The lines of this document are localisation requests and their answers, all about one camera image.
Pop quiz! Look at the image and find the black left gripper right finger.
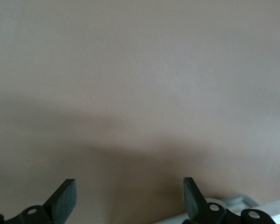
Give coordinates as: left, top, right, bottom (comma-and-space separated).
183, 176, 277, 224

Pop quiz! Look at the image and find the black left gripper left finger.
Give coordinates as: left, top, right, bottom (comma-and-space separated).
0, 178, 77, 224

